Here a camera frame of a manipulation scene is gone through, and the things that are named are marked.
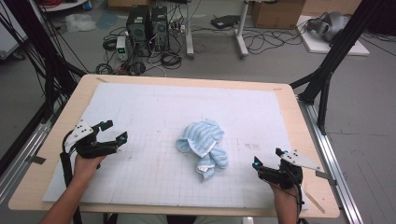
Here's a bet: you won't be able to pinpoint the white desk leg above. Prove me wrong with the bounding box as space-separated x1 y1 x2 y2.
184 0 196 61
234 0 250 60

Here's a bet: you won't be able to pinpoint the slim black computer tower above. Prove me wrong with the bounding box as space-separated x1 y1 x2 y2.
150 6 171 52

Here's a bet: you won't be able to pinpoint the brown cardboard box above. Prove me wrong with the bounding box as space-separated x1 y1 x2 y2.
250 0 306 30

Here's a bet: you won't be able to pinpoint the white cabinet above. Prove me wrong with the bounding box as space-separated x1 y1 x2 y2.
0 5 29 61

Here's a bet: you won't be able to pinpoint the white floor board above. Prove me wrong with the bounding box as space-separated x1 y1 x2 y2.
295 14 371 57

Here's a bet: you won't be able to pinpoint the white round table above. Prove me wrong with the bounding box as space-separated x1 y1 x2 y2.
36 0 89 13

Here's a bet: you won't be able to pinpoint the person's left hand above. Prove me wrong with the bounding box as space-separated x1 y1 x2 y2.
72 154 106 185

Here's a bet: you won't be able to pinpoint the loose black floor cables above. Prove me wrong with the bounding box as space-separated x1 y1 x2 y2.
242 25 308 56

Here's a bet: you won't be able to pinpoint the white grid mat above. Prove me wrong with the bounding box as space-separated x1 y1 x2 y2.
41 81 310 210

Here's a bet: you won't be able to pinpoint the coiled black cable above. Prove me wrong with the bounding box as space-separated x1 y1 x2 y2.
160 50 183 71

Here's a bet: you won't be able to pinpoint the thin wooden stick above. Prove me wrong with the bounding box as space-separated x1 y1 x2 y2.
303 189 327 215

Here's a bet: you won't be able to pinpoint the white power supply unit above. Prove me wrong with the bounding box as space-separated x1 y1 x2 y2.
115 35 129 62

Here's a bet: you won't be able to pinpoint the light blue striped towel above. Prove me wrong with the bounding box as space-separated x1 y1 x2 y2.
176 119 229 180

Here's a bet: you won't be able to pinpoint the black tape piece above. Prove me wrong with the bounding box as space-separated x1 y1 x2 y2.
25 154 47 165
315 170 338 187

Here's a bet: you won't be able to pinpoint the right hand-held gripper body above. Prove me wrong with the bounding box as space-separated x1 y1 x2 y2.
258 149 325 190

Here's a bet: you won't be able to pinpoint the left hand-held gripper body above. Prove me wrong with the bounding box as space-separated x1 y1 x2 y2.
64 120 120 160

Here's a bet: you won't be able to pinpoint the flat black device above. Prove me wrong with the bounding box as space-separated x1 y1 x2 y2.
210 14 241 30

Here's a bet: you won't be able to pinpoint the grey helmet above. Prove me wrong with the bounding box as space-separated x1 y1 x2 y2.
305 11 351 43

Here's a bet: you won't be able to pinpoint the person's right hand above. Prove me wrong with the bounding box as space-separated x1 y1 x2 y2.
269 182 301 203

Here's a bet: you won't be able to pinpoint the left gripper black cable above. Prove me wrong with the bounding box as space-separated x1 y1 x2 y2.
59 130 84 224

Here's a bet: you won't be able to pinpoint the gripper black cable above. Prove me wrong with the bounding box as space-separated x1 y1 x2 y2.
288 172 305 224
59 130 84 224

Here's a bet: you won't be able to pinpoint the black metal frame stand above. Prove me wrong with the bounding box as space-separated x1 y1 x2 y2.
0 0 89 175
289 0 388 136

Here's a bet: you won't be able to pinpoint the large black computer tower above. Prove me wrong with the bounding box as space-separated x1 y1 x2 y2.
125 5 152 58

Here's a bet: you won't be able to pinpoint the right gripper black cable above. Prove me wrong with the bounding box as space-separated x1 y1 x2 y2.
288 172 305 224

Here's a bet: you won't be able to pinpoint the aluminium rail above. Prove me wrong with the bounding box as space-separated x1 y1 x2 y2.
0 119 52 203
296 97 364 224

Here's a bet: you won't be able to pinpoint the clear plastic bag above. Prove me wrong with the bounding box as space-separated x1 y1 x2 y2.
64 12 98 34

